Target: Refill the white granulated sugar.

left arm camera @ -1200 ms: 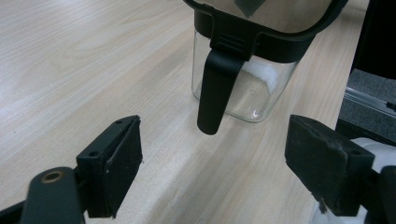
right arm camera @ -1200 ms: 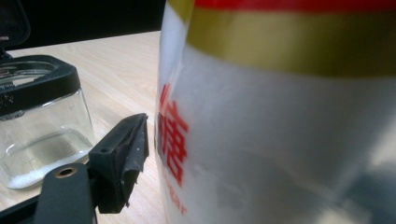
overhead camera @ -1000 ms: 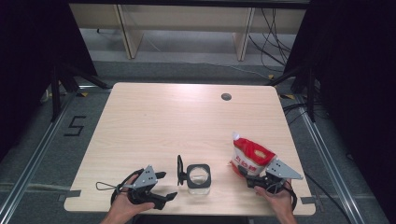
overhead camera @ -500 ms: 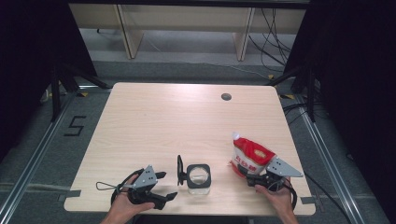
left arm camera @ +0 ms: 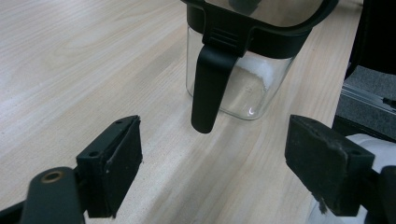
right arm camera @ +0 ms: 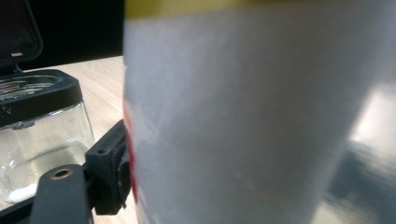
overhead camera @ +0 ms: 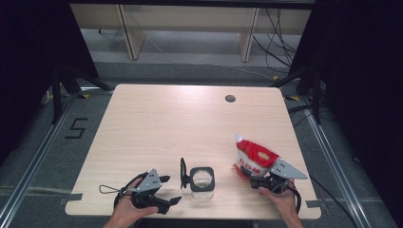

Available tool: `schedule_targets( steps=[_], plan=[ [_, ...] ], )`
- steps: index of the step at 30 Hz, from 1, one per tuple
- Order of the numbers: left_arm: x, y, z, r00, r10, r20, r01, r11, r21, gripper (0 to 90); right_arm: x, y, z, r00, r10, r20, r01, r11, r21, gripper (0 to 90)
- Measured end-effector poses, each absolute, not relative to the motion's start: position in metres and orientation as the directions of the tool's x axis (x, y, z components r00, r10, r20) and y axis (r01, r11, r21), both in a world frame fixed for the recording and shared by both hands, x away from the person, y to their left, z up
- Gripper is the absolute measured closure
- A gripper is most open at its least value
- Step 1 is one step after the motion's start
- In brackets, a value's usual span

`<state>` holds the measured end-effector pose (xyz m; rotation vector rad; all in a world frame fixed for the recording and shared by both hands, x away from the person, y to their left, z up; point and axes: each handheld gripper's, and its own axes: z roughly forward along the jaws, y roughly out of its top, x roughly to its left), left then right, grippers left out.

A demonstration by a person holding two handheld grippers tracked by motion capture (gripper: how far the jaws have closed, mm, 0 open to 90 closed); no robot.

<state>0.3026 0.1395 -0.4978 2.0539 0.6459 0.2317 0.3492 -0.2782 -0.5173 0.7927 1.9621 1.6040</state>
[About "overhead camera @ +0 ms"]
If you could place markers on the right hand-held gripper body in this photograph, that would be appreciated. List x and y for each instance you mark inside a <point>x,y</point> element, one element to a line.
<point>286,171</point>

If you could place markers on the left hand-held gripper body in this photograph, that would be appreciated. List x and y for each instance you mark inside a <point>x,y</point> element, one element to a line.
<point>149,182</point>

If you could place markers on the red and white sugar pouch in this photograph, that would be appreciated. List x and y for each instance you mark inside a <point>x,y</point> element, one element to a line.
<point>253,155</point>

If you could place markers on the glass jar with black lid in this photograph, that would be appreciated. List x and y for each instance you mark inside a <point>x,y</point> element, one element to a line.
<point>194,186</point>

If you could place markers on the person's right hand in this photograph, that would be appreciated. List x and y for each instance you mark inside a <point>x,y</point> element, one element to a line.
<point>285,202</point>

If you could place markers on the person's left hand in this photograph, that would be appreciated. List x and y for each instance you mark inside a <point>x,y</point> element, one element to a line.
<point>126,210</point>

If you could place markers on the grey tape strip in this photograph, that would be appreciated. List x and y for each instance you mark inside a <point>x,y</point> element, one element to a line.
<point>313,203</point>
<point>72,198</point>

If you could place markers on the grey table grommet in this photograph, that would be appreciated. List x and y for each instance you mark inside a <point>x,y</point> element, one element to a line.
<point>230,98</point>

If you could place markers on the black metal stand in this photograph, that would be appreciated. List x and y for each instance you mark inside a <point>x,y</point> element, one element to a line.
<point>57,95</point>
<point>316,98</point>

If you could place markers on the black curtain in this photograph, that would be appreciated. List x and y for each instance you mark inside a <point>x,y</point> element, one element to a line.
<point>364,79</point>
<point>31,63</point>

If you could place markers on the light wooden desk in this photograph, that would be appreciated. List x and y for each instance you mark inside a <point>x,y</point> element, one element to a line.
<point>190,19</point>

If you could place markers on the aluminium floor rail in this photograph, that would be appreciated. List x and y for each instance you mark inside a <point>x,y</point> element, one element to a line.
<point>38,155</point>
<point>329,148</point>

